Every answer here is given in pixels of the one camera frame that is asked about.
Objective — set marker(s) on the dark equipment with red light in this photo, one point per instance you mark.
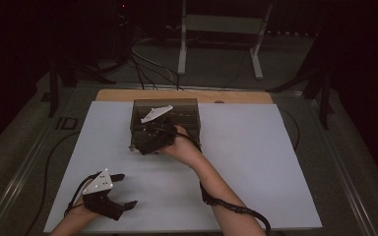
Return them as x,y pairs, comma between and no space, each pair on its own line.
122,29

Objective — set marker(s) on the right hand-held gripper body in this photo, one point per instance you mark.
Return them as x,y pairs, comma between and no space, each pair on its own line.
156,134

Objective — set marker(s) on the person's right hand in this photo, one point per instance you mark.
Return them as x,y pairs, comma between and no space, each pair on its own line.
182,147

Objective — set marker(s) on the black stand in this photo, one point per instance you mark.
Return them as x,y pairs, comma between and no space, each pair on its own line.
54,88
323,95

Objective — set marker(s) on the person's left hand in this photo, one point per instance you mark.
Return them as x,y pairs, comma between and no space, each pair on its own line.
78,211

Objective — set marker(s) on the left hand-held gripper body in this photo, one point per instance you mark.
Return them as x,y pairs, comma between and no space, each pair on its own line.
100,196

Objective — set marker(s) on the white table mat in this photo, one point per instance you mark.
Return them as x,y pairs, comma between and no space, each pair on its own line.
249,164

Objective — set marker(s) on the white metal stand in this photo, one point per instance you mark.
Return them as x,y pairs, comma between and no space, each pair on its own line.
223,23

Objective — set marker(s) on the wooden table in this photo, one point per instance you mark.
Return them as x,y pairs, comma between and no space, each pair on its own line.
239,97

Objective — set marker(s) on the dark transparent drawer box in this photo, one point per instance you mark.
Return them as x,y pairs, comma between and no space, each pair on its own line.
187,114

